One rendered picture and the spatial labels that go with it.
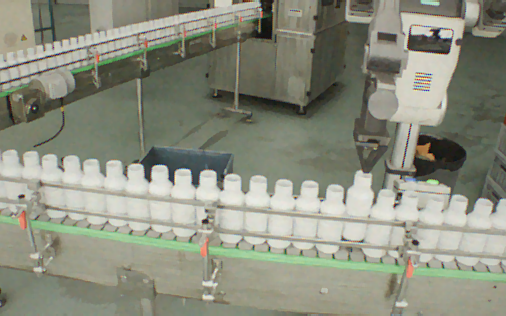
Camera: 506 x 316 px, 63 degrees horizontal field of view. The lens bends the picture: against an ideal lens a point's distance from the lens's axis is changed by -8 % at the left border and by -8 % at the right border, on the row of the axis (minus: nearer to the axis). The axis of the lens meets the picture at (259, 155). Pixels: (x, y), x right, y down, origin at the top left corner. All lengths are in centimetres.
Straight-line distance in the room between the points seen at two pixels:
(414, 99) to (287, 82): 328
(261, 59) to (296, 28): 53
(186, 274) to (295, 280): 27
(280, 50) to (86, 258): 377
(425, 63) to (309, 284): 82
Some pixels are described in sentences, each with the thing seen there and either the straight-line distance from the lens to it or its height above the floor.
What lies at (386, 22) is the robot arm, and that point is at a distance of 90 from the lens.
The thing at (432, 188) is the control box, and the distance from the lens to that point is 119.
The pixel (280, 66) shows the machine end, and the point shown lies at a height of 50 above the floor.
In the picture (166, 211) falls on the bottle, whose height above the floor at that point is 106.
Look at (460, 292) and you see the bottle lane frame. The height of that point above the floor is 94.
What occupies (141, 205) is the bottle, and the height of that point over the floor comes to 108.
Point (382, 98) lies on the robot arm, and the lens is 83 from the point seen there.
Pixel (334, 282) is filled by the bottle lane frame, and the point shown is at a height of 94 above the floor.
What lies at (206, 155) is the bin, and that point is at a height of 93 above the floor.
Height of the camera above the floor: 165
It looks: 26 degrees down
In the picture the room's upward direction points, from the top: 3 degrees clockwise
